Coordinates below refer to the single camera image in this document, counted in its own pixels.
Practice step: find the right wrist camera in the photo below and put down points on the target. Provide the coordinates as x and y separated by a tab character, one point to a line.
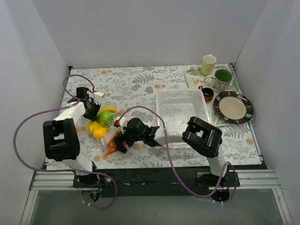
120	122

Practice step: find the floral table mat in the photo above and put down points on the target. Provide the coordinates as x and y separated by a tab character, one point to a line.
132	90

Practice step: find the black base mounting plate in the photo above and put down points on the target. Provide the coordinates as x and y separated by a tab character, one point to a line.
158	181

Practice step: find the dark rimmed ceramic plate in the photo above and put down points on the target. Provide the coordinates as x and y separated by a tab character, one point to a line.
233	107

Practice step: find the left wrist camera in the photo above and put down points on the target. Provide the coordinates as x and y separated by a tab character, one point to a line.
98	97

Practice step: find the yellow fake lemon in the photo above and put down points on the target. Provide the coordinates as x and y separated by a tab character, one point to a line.
99	133
92	126

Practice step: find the small red black bowl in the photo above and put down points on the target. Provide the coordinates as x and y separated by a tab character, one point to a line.
208	93

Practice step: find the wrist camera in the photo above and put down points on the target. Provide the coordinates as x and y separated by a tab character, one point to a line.
98	97
120	122

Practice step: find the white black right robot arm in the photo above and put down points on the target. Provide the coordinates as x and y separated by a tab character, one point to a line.
201	136

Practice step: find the grey aluminium frame rail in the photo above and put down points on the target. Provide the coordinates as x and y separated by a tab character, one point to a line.
250	176

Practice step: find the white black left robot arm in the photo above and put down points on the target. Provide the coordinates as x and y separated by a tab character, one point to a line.
60	136

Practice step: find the yellow fake bell pepper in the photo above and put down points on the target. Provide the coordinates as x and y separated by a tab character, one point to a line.
109	108

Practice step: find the clear zip top bag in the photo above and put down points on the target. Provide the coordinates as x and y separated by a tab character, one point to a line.
107	127

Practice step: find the floral mug green inside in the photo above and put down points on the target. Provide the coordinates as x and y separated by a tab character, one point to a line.
219	81

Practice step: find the pale green mug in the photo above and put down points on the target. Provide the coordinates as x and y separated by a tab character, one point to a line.
208	63

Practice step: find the white plastic basket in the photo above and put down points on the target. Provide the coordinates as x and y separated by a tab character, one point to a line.
177	106

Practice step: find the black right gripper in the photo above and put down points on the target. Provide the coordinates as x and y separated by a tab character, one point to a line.
124	138

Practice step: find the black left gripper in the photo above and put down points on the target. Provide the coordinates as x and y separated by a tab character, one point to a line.
92	110

